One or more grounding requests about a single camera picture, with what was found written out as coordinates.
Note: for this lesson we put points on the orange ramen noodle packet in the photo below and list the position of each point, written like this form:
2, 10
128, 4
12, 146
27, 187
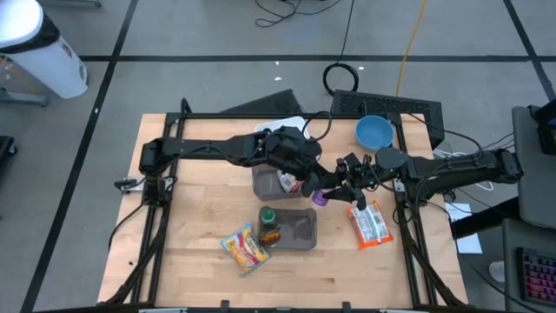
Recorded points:
369, 224

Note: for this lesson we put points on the white plastic bin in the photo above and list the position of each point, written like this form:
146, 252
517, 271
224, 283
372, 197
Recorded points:
282, 122

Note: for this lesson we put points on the white paper sheet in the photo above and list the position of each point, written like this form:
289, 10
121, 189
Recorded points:
469, 243

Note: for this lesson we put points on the blue yellow chip bag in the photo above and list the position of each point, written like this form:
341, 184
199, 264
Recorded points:
246, 248

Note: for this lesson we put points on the translucent grey plastic bin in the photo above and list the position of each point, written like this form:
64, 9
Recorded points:
267, 184
299, 228

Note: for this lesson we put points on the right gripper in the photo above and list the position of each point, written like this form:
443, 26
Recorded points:
358, 171

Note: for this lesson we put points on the white computer mouse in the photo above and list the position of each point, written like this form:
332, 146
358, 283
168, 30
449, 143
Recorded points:
497, 271

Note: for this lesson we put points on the backlit keyboard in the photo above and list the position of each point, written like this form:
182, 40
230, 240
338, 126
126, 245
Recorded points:
538, 278

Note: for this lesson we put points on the purple-label spice jar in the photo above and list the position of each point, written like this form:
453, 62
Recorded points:
320, 199

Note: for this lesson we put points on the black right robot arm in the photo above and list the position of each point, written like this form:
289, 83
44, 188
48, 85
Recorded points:
456, 167

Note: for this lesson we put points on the black perforated control box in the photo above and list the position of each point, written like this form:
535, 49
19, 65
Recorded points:
386, 106

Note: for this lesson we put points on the black clamp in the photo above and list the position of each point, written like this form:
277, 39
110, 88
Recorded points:
224, 305
346, 306

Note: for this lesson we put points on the white trash can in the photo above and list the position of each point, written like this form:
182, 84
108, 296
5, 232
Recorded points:
39, 52

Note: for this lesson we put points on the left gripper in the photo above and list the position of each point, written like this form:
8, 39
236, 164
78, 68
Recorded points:
295, 152

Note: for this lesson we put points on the red white snack bag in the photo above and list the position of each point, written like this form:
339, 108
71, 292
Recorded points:
289, 182

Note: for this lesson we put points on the wooden desk grey legs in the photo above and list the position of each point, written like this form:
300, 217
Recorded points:
21, 99

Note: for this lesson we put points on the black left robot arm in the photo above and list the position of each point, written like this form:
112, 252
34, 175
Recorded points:
204, 148

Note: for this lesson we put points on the black chair base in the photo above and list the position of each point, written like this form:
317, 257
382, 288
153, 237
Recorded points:
6, 145

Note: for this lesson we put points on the blue bowl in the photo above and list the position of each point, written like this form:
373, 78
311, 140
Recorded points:
374, 132

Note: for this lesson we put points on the green-lid dark jar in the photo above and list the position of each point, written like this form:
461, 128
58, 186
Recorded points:
268, 217

